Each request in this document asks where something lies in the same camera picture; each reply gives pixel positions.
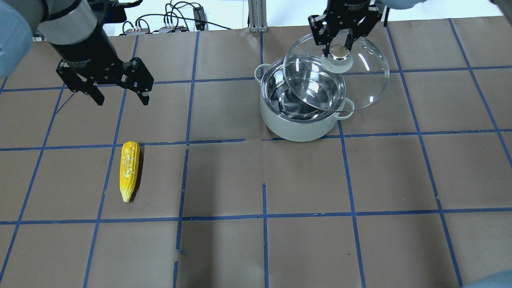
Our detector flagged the aluminium frame post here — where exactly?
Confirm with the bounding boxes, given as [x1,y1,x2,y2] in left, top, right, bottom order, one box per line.
[248,0,268,33]

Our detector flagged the black power adapter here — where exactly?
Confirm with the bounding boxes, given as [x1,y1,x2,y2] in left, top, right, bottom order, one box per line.
[193,6,207,31]

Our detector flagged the pale green cooking pot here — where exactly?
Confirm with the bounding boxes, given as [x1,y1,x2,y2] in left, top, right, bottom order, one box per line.
[254,55,355,142]

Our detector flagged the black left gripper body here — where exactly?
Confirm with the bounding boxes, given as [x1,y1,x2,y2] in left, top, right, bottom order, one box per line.
[56,30,154,94]

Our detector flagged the small usb hub lower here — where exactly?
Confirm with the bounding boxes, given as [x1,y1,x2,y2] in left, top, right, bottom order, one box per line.
[121,28,149,35]

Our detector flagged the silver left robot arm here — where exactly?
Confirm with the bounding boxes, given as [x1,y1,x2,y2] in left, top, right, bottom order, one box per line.
[0,0,154,106]

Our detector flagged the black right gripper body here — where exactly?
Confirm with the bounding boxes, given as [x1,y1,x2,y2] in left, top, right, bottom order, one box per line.
[308,0,382,38]

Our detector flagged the yellow corn cob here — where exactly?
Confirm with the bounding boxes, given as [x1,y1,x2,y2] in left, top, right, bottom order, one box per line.
[119,142,140,203]

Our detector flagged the small usb hub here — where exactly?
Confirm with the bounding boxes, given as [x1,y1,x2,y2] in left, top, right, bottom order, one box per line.
[157,26,189,34]
[121,28,149,35]

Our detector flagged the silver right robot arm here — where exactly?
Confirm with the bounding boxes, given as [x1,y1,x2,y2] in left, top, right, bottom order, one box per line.
[308,0,511,57]

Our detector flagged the brown paper table mat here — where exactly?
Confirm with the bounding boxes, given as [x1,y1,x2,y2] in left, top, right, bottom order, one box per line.
[1,17,511,288]

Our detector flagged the small usb hub upper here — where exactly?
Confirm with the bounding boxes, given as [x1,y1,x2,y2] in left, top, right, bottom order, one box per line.
[157,26,189,34]

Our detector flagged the glass pot lid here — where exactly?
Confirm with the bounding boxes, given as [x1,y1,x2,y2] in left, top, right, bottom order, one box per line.
[283,30,391,112]

